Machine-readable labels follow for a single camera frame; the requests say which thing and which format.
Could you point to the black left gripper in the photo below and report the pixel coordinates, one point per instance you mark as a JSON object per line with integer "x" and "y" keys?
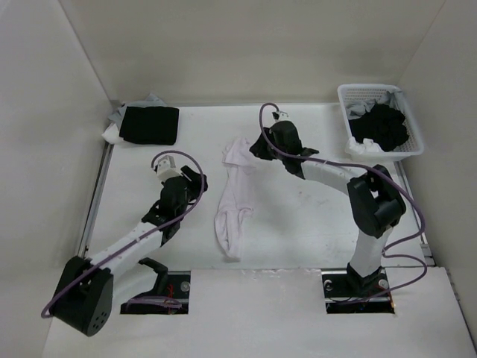
{"x": 195, "y": 181}

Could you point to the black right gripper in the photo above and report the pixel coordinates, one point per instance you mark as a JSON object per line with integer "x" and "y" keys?
{"x": 259, "y": 149}

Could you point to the light pink tank top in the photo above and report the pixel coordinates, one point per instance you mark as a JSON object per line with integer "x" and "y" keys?
{"x": 237, "y": 200}

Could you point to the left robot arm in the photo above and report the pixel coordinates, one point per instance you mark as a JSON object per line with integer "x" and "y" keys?
{"x": 84, "y": 295}

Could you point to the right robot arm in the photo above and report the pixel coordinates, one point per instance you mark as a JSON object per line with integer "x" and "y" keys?
{"x": 376, "y": 205}

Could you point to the folded black tank top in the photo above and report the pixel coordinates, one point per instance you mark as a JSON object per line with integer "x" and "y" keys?
{"x": 150, "y": 125}

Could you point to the crumpled grey tank top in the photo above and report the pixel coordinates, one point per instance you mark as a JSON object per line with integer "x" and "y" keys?
{"x": 393, "y": 99}

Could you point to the crumpled white tank top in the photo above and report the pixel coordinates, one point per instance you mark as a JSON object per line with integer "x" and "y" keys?
{"x": 366, "y": 146}

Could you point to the folded white tank top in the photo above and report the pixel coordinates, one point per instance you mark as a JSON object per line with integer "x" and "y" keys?
{"x": 111, "y": 135}

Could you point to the folded grey tank top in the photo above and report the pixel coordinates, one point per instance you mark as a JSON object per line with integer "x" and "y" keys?
{"x": 150, "y": 101}

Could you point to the crumpled black tank top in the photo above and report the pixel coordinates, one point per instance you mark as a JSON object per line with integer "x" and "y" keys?
{"x": 382, "y": 124}

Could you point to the white perforated plastic basket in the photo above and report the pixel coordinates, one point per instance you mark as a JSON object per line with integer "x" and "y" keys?
{"x": 413, "y": 147}

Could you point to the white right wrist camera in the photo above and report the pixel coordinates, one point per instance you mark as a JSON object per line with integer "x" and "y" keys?
{"x": 279, "y": 115}

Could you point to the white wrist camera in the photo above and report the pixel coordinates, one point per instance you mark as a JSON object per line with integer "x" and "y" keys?
{"x": 279, "y": 115}
{"x": 165, "y": 168}

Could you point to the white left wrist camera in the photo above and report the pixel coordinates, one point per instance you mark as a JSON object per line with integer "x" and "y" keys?
{"x": 165, "y": 168}

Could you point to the left aluminium table rail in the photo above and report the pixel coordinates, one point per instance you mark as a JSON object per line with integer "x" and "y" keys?
{"x": 86, "y": 234}

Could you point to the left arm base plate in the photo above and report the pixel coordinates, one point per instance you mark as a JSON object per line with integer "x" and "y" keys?
{"x": 167, "y": 296}

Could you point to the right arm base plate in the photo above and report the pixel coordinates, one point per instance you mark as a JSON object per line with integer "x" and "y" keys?
{"x": 341, "y": 297}

